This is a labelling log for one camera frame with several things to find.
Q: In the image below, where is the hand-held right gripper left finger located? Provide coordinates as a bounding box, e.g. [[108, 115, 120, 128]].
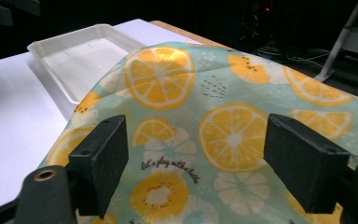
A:
[[68, 114, 130, 219]]

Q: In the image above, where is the white metal stand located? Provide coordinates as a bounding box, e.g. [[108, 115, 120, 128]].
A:
[[314, 0, 358, 83]]

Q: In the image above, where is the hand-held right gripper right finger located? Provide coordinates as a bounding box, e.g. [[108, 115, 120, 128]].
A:
[[262, 113, 352, 216]]

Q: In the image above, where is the bundle of floor cables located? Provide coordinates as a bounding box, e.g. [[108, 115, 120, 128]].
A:
[[255, 45, 332, 69]]

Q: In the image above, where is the black equipment with red light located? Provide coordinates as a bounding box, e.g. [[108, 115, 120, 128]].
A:
[[237, 0, 282, 48]]

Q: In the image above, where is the white plastic tray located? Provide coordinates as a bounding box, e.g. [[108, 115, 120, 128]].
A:
[[26, 23, 147, 105]]

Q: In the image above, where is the lemon print cloth bag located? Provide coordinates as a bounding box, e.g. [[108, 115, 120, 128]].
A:
[[38, 41, 358, 224]]

